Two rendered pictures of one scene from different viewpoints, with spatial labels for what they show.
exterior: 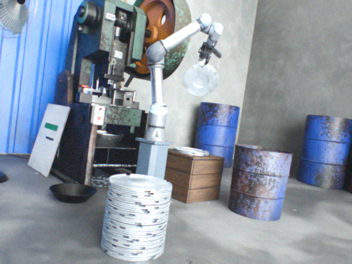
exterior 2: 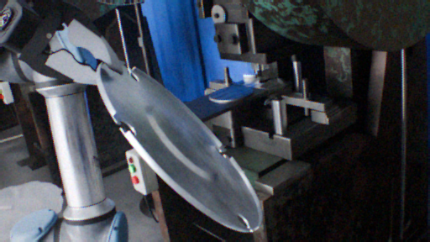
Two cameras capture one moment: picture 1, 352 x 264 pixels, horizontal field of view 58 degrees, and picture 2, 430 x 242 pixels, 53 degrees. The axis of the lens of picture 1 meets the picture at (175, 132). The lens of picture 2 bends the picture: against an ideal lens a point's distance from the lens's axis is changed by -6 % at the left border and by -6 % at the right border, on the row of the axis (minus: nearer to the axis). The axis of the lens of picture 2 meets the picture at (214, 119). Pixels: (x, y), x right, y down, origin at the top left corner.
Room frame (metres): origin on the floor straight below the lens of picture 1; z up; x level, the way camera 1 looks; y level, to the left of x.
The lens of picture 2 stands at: (2.62, -0.68, 1.16)
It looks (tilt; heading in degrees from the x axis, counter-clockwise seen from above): 20 degrees down; 94
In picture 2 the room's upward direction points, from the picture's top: 9 degrees counter-clockwise
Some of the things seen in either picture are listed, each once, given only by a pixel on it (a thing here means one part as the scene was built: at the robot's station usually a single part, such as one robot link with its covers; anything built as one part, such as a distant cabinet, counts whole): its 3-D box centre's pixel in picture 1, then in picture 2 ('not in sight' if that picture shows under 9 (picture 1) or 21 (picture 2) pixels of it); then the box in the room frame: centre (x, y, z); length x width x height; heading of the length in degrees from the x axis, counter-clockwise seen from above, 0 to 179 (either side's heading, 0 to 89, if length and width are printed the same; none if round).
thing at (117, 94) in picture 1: (118, 97); (221, 121); (2.55, 0.49, 0.72); 0.25 x 0.14 x 0.14; 41
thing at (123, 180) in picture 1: (141, 181); not in sight; (1.44, 0.13, 0.31); 0.29 x 0.29 x 0.01
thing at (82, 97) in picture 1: (83, 105); not in sight; (2.31, 0.69, 0.62); 0.10 x 0.06 x 0.20; 131
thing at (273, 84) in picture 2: (109, 91); (263, 89); (2.68, 0.60, 0.76); 0.15 x 0.09 x 0.05; 131
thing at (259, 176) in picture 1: (258, 180); not in sight; (2.33, -0.66, 0.24); 0.42 x 0.42 x 0.48
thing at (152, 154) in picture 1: (150, 172); not in sight; (2.12, 0.13, 0.23); 0.19 x 0.19 x 0.45; 52
